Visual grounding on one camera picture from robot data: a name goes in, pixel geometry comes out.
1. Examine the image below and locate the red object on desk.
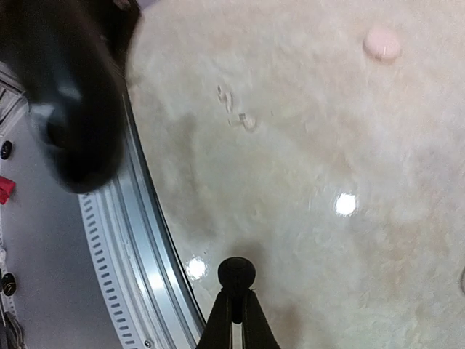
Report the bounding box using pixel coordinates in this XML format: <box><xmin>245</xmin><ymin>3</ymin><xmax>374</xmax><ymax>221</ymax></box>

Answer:
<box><xmin>0</xmin><ymin>176</ymin><xmax>16</xmax><ymax>205</ymax></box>

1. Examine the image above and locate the aluminium front rail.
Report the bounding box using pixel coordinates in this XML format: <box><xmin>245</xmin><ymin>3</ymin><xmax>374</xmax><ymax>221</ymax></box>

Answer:
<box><xmin>78</xmin><ymin>93</ymin><xmax>205</xmax><ymax>348</ymax></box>

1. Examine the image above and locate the white stem earbud left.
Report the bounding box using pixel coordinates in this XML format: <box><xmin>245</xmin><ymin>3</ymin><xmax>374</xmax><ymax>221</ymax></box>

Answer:
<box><xmin>217</xmin><ymin>85</ymin><xmax>233</xmax><ymax>113</ymax></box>

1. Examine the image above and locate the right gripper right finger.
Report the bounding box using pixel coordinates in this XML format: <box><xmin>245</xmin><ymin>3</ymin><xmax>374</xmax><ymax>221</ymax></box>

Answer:
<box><xmin>242</xmin><ymin>290</ymin><xmax>280</xmax><ymax>349</ymax></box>

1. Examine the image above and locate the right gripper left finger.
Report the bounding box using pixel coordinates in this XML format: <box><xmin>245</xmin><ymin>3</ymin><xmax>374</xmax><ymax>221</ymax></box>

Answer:
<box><xmin>196</xmin><ymin>289</ymin><xmax>233</xmax><ymax>349</ymax></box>

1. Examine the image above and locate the pink round charging case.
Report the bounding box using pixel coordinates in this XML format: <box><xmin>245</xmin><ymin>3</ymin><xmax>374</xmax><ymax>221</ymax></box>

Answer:
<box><xmin>363</xmin><ymin>26</ymin><xmax>402</xmax><ymax>61</ymax></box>

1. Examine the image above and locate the black earbud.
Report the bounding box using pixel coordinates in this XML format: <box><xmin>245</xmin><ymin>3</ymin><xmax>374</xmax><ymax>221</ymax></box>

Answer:
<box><xmin>218</xmin><ymin>257</ymin><xmax>256</xmax><ymax>324</ymax></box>

